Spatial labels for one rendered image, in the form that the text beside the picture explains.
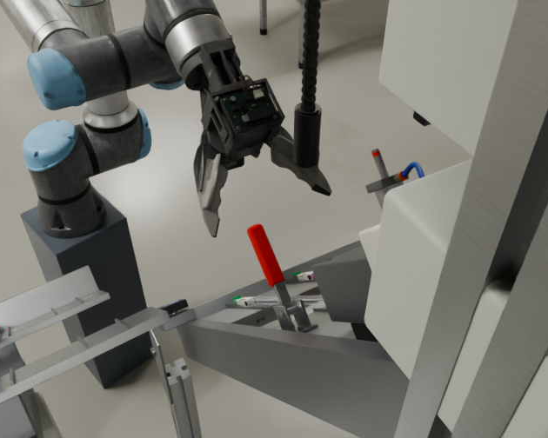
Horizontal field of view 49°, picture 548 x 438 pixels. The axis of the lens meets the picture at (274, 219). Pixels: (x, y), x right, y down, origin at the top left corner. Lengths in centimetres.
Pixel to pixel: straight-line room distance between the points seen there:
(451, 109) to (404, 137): 245
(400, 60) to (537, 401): 11
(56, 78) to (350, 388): 55
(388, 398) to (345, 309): 12
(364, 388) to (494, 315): 21
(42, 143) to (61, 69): 54
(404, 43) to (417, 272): 7
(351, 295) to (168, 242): 173
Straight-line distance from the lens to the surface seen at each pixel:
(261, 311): 82
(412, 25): 20
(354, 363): 37
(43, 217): 142
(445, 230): 18
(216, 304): 100
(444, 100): 20
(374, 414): 38
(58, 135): 133
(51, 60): 80
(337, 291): 45
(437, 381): 21
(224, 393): 175
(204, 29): 72
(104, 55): 81
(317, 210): 223
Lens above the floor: 150
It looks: 43 degrees down
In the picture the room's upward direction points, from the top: straight up
